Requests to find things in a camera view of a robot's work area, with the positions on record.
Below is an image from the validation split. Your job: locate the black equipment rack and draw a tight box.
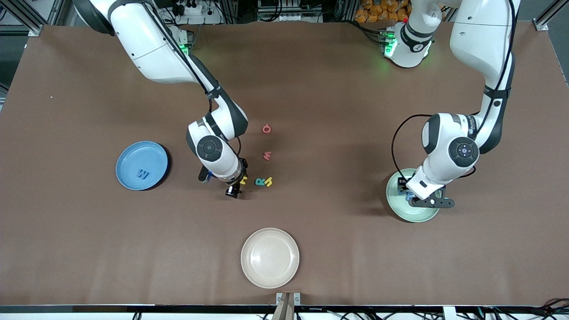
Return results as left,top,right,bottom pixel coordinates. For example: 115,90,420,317
256,0,352,24

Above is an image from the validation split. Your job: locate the brown table cover sheet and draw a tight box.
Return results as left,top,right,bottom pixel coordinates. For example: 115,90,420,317
0,21,569,307

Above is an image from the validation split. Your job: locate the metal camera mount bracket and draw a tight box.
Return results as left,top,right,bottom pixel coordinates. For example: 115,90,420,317
276,292,301,320

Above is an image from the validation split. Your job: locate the green plate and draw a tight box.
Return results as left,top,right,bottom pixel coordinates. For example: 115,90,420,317
386,168,442,223

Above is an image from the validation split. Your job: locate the aluminium frame profile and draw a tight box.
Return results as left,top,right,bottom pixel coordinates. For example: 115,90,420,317
533,0,569,32
0,0,60,37

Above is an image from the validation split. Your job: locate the blue plate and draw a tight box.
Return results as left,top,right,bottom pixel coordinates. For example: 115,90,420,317
116,141,168,191

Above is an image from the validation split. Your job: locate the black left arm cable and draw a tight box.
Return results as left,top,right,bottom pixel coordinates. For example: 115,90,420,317
391,114,478,178

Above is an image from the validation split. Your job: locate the beige plate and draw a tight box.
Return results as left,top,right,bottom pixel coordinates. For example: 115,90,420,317
240,228,300,289

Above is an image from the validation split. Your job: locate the black table edge strip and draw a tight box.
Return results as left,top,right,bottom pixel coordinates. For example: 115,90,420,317
0,304,569,314

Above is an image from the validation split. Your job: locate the white power strip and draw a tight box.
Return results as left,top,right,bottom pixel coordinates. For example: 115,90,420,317
176,0,223,25

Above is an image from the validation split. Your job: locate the orange packet pile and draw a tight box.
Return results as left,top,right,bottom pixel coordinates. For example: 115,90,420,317
354,0,412,23

